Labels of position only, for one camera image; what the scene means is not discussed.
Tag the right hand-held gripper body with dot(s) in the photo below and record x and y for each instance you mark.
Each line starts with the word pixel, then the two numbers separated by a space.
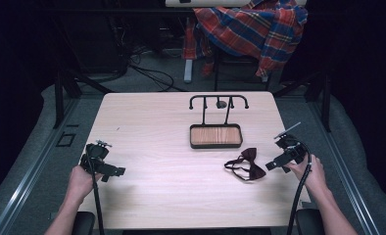
pixel 292 147

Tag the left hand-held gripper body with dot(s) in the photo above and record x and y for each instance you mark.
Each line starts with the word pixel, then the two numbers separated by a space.
pixel 96 163

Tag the dark red bow tie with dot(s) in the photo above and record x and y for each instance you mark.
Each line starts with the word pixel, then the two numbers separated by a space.
pixel 253 169

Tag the person's left hand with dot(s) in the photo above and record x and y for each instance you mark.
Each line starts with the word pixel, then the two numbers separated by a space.
pixel 80 184

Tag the person's right hand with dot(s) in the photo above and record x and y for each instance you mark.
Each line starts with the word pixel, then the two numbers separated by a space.
pixel 315 176

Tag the black metal stand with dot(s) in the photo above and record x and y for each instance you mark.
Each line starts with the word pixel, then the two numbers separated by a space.
pixel 59 98
pixel 325 101

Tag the black chair armrest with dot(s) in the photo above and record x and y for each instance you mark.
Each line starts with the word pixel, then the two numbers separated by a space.
pixel 83 223
pixel 309 222

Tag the black rack with wooden tray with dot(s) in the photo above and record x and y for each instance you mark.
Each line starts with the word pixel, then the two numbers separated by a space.
pixel 215 136

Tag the black chair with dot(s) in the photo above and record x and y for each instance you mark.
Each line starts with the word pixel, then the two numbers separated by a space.
pixel 236 60

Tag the white table leg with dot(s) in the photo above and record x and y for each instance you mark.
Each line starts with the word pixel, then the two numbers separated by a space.
pixel 188 70

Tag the red blue plaid shirt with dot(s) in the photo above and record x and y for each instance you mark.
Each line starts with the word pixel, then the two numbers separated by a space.
pixel 253 29

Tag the white table top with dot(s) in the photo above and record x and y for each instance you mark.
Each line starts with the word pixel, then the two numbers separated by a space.
pixel 207 3

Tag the aluminium rail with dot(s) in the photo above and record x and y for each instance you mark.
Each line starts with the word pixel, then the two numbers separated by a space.
pixel 27 186
pixel 347 182

